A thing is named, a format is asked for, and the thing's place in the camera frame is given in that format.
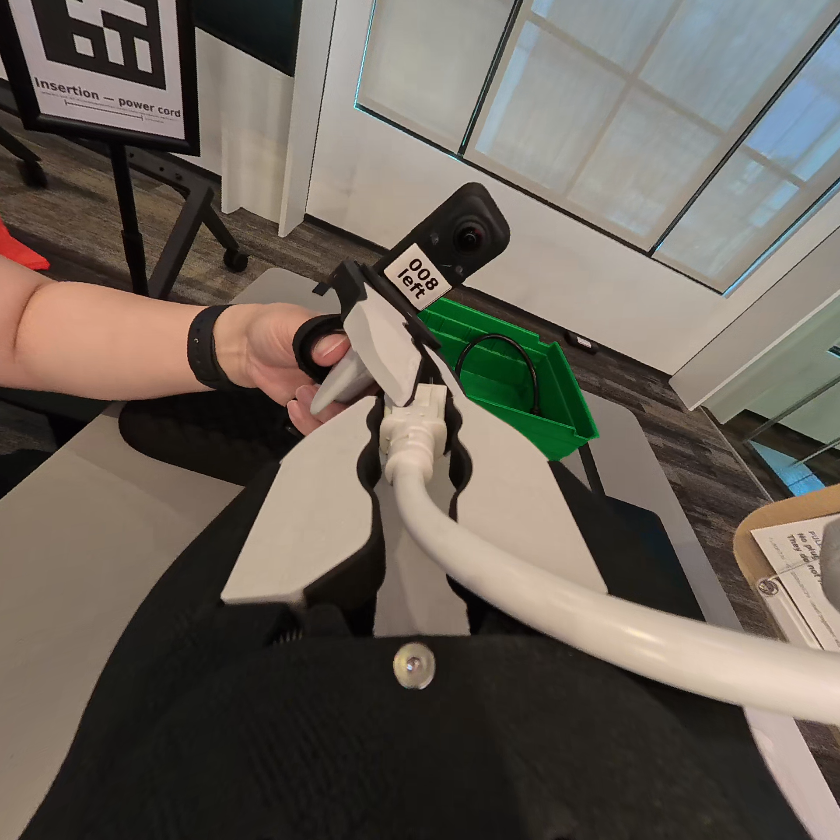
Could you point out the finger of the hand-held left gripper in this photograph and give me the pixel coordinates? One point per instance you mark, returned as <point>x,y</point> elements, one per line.
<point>387,348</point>
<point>441,375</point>

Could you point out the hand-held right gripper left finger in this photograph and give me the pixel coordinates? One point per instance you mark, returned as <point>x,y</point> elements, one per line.
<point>308,518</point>

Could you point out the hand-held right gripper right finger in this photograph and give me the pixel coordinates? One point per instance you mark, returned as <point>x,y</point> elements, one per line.
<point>525,499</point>

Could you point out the green plastic crate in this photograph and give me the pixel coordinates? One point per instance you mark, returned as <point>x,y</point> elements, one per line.
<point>564,407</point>

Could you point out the person's left hand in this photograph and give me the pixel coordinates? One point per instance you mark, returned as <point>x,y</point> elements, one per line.
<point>262,348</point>

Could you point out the small black device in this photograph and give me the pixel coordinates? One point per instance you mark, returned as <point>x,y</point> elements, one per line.
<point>581,344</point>

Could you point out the black wristband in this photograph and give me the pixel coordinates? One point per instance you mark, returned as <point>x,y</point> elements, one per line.
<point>207,348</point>

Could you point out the large frosted window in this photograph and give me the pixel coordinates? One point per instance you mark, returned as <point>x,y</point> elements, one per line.
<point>590,98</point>

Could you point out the cardboard backing board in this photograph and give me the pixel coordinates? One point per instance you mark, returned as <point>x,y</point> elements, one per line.
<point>787,508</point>

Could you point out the dark teal panel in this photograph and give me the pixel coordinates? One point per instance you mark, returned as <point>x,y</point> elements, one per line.
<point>249,26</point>

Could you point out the printed instruction poster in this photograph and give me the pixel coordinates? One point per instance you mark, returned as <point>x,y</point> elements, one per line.
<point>794,577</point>

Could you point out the interior glass partition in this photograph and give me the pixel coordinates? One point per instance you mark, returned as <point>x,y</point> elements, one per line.
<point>787,394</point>

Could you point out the framed printed sign on stand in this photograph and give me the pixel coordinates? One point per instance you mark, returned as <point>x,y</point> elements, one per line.
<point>105,98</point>

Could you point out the orange traffic cone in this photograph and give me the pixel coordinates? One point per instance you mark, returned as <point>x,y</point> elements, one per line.
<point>19,249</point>

